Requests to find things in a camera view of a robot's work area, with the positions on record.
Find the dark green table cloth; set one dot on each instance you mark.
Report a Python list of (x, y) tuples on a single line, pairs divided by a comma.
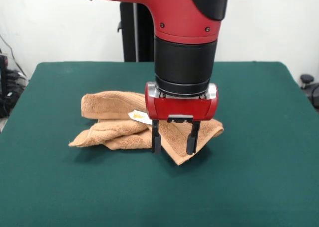
[(74, 187)]

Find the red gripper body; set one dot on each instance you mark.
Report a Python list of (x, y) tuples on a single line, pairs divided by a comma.
[(179, 108)]

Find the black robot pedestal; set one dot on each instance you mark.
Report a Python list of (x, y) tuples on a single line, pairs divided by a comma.
[(128, 37)]

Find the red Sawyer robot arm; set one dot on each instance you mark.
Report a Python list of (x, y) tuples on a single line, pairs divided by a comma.
[(184, 62)]

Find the black upright device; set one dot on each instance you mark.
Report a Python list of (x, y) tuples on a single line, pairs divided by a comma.
[(3, 74)]

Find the tan terry towel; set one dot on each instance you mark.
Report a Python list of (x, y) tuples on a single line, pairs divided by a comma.
[(114, 104)]

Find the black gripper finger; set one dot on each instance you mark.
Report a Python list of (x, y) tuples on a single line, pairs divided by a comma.
[(157, 143), (191, 144)]

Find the office chair base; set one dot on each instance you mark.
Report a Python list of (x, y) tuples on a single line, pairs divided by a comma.
[(307, 78)]

